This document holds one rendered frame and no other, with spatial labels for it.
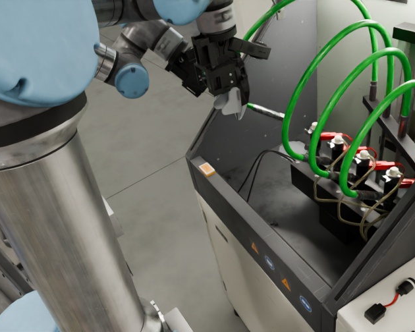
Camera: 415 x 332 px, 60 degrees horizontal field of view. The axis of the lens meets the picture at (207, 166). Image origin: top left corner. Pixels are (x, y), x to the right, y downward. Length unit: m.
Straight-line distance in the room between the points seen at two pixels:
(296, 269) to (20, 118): 0.71
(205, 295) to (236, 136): 1.00
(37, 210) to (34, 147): 0.05
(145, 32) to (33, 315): 0.66
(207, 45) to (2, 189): 0.51
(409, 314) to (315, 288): 0.18
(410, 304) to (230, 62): 0.57
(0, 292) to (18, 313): 0.20
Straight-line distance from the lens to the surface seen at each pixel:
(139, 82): 0.82
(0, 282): 0.77
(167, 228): 2.33
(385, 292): 0.82
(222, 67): 0.73
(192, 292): 2.02
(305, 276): 0.85
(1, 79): 0.23
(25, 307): 0.58
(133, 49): 0.95
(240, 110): 0.81
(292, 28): 1.25
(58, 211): 0.31
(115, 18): 0.62
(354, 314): 0.78
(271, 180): 1.25
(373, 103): 1.10
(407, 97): 0.91
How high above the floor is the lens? 1.66
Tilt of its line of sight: 38 degrees down
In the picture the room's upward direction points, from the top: 14 degrees counter-clockwise
